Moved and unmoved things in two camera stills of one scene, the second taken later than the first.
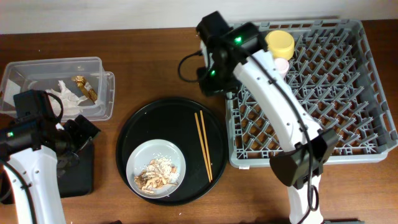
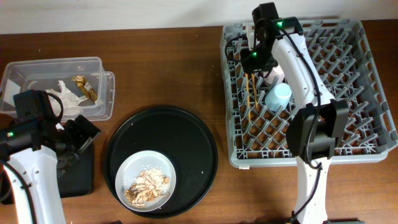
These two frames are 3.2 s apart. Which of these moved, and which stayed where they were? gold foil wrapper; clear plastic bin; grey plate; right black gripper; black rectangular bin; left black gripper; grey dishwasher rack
Moved: right black gripper; grey plate
Stayed: left black gripper; grey dishwasher rack; clear plastic bin; black rectangular bin; gold foil wrapper
